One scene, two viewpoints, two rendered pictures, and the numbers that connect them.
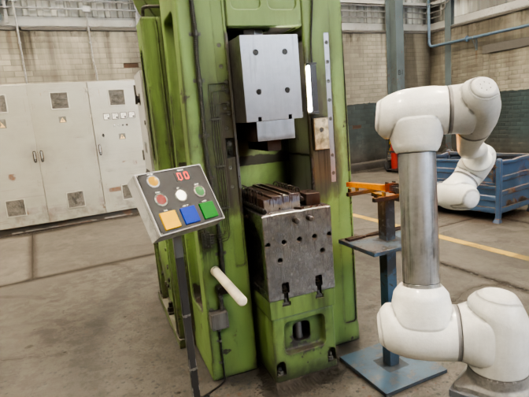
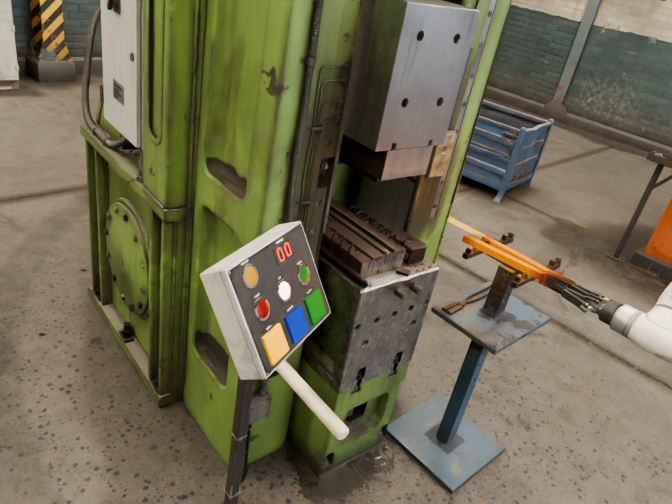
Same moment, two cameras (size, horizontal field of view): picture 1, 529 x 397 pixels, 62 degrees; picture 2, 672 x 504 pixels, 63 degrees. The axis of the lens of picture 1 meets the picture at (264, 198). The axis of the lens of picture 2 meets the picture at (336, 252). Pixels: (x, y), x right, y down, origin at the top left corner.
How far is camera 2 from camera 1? 1.14 m
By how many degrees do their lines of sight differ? 28
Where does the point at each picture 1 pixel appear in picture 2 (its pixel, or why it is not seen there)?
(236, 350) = (265, 433)
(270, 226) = (368, 303)
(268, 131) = (398, 165)
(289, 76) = (449, 79)
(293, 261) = (378, 342)
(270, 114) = (408, 139)
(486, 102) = not seen: outside the picture
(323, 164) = (428, 195)
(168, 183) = (267, 272)
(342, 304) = not seen: hidden behind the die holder
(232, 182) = (314, 224)
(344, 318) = not seen: hidden behind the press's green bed
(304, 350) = (357, 435)
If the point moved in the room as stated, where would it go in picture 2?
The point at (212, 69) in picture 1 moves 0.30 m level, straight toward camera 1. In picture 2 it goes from (332, 42) to (383, 70)
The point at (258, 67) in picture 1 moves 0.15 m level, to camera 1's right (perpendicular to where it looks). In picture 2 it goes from (416, 62) to (463, 68)
